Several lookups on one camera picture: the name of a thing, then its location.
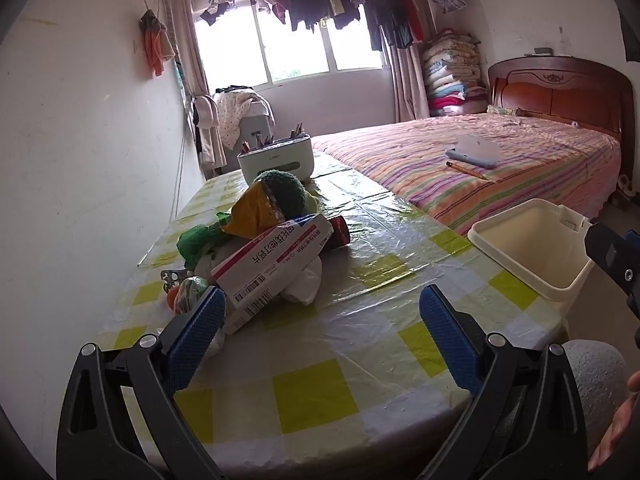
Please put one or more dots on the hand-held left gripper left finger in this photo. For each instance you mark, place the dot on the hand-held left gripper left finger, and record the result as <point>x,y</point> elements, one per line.
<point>200,330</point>

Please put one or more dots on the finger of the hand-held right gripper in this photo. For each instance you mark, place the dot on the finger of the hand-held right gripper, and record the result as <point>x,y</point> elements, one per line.
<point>615,265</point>

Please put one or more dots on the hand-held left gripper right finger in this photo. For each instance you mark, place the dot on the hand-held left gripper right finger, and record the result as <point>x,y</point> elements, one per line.
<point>450,340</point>

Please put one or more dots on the small orange object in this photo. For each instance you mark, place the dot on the small orange object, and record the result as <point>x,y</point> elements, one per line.
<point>173,297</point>

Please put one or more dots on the cream plastic bin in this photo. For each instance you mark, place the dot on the cream plastic bin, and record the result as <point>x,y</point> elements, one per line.
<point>535,245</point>

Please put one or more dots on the green white plastic wrapper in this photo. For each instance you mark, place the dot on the green white plastic wrapper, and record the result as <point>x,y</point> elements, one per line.
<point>195,242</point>

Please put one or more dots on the white red medicine box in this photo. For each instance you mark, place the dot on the white red medicine box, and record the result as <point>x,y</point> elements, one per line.
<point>270,265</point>

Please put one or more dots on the yellow orange snack bag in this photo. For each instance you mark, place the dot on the yellow orange snack bag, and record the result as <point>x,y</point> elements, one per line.
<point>250,210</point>

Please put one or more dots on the brown bottle with blue label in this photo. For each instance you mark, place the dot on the brown bottle with blue label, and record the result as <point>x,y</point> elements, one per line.
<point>340,232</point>

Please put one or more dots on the green plush toy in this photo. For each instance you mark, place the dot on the green plush toy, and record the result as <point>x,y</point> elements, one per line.
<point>285,187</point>

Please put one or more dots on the person's right hand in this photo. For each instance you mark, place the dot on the person's right hand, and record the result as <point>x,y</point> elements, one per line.
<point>625,425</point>

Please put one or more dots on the yellow checked tablecloth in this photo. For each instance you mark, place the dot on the yellow checked tablecloth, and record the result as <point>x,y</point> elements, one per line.
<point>360,340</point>

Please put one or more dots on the grey speckled cloth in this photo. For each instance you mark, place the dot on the grey speckled cloth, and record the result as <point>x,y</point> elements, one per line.
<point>595,385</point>

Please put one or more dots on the striped bed blanket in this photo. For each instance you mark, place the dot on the striped bed blanket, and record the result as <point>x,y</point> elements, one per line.
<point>450,180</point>

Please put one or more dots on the yellow pencil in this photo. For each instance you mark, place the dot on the yellow pencil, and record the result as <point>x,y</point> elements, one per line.
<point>467,171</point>

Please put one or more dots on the blue pencil case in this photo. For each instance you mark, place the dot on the blue pencil case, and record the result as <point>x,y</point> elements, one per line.
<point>475,152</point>

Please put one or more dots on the wooden bed headboard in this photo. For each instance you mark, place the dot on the wooden bed headboard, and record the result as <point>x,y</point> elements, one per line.
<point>565,90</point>

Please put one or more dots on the white desk organiser box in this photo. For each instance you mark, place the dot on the white desk organiser box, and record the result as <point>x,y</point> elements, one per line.
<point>277,162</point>

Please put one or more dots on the floral pillow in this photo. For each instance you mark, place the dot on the floral pillow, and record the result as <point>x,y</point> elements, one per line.
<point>501,110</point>

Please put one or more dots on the bunch of pencils in organiser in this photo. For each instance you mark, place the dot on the bunch of pencils in organiser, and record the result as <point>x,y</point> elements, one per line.
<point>295,132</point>

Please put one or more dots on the white dotted cloth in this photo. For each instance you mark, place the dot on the white dotted cloth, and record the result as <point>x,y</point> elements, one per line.
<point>232,110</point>

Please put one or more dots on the stack of folded quilts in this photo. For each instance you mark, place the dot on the stack of folded quilts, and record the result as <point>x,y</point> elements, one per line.
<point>452,75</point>

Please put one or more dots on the beige curtain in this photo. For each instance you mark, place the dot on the beige curtain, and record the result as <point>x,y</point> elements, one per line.
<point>187,45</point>
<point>407,85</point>

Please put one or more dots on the window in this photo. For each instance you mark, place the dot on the window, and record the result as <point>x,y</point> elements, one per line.
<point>295,50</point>

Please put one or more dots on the orange cloths on wall hook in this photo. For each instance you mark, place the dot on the orange cloths on wall hook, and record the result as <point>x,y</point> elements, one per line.
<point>155,40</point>

